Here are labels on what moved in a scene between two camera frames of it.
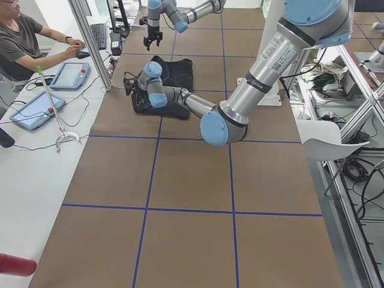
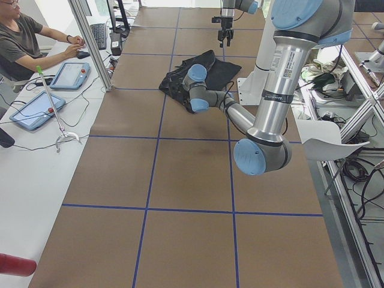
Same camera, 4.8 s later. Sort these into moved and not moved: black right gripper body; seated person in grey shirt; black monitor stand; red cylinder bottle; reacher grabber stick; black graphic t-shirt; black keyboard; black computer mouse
Moved: black graphic t-shirt; black right gripper body
Not moved: seated person in grey shirt; reacher grabber stick; black keyboard; black monitor stand; red cylinder bottle; black computer mouse
